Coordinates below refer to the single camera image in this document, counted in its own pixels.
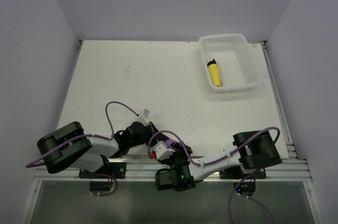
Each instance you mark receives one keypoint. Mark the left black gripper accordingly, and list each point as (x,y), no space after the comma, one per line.
(157,137)

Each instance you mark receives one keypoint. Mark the purple grey towel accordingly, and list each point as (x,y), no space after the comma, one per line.
(177,147)

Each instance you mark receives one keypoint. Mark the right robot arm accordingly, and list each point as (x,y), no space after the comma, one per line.
(249,151)

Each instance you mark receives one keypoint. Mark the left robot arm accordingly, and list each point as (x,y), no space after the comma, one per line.
(70,146)

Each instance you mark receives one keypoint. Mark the white plastic basket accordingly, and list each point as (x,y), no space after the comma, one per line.
(236,63)

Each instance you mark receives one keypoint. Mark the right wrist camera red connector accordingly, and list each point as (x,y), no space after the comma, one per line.
(162,151)

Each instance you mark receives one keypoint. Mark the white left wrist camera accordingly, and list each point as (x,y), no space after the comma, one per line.
(142,117)

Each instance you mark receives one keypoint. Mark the left black base bracket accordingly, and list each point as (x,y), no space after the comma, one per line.
(112,169)

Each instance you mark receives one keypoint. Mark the black base bracket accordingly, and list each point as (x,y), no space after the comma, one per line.
(236,173)
(112,169)

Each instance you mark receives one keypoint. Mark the right black base bracket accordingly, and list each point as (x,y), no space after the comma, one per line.
(236,173)

